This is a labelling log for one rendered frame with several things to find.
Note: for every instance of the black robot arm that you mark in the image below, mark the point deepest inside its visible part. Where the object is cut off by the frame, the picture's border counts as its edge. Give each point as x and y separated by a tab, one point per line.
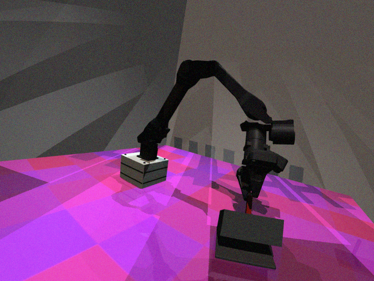
189	73

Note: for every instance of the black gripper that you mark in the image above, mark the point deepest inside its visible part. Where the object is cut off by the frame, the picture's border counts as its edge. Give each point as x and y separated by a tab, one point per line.
259	163

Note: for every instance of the dark red peg with red top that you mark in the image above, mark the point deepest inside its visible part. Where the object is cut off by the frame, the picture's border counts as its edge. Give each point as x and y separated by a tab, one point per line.
249	203

